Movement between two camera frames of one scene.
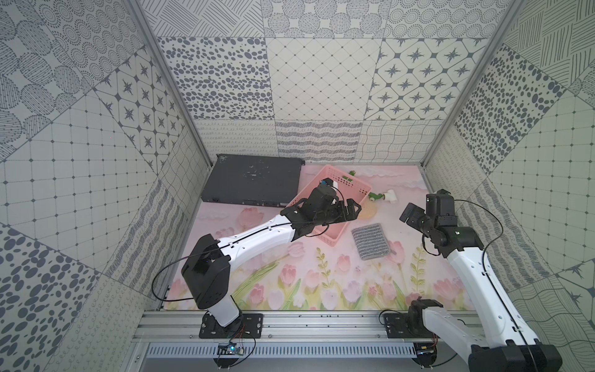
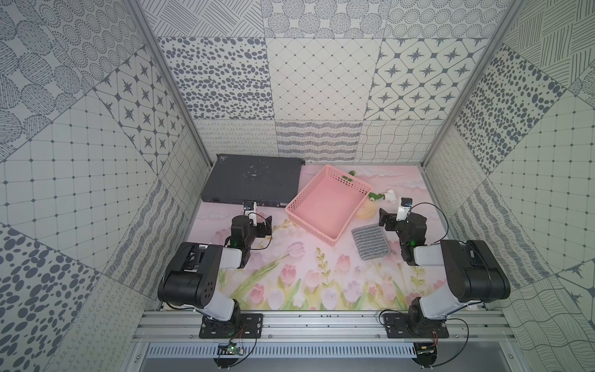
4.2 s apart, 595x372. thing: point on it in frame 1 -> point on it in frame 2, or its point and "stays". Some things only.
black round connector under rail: [426, 353] stays
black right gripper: [414, 219] -> [390, 217]
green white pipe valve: [390, 195] stays
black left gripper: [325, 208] -> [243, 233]
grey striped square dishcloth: [370, 242] stays
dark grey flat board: [254, 180] stays
